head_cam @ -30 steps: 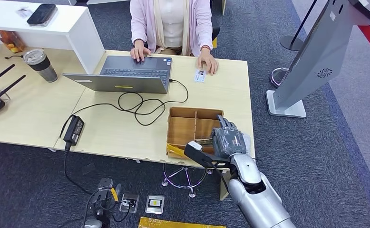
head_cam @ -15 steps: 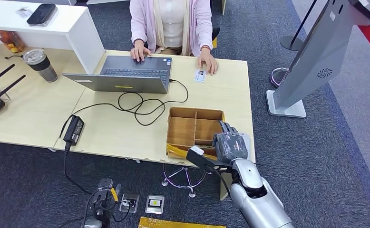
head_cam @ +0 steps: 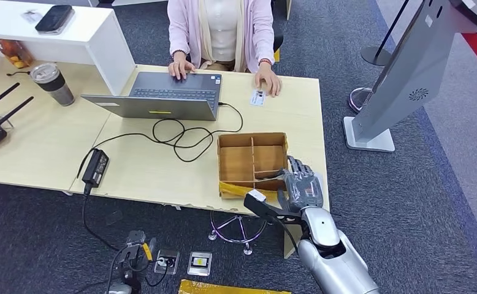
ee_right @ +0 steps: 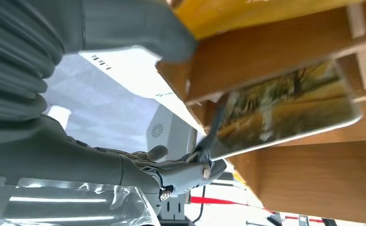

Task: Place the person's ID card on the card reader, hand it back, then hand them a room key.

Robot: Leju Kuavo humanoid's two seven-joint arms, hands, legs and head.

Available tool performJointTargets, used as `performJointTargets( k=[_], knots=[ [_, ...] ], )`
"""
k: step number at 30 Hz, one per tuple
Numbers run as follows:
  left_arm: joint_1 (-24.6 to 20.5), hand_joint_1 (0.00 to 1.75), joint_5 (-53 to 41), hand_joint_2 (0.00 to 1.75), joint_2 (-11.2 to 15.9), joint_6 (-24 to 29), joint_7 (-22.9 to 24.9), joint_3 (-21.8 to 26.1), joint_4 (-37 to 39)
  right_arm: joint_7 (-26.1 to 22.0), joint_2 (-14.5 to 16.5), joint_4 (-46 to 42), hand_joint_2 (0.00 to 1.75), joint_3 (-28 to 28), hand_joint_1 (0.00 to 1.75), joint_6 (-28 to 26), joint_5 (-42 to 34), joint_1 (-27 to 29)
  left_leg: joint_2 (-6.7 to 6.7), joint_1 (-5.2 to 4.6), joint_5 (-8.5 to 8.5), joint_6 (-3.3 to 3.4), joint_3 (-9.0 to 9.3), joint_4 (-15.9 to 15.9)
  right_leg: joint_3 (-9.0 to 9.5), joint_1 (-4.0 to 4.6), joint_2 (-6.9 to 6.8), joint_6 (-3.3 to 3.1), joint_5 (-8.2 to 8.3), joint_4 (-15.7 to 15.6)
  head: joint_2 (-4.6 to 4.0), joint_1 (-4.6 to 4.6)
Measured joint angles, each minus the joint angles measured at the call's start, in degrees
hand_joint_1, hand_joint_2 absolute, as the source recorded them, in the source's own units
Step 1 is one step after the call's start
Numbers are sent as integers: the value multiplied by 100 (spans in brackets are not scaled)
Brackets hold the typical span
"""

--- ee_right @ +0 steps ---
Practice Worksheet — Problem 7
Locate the silver kiosk stand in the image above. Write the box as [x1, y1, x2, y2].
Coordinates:
[145, 104, 200, 226]

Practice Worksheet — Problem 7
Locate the wooden divided box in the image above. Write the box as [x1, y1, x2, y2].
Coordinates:
[156, 0, 366, 226]

